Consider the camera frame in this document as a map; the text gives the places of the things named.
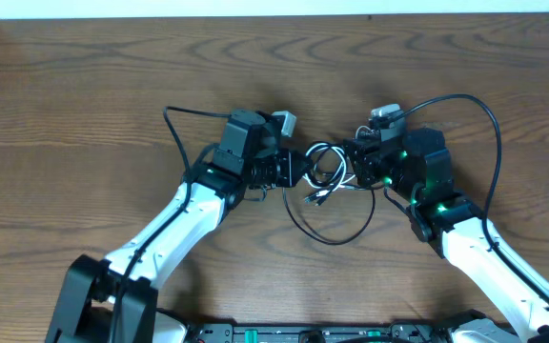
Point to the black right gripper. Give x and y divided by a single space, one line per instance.
355 162

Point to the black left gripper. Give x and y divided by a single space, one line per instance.
295 168

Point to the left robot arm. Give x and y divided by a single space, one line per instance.
115 299

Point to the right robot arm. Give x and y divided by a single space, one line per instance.
417 166

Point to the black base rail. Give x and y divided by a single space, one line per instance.
231 333

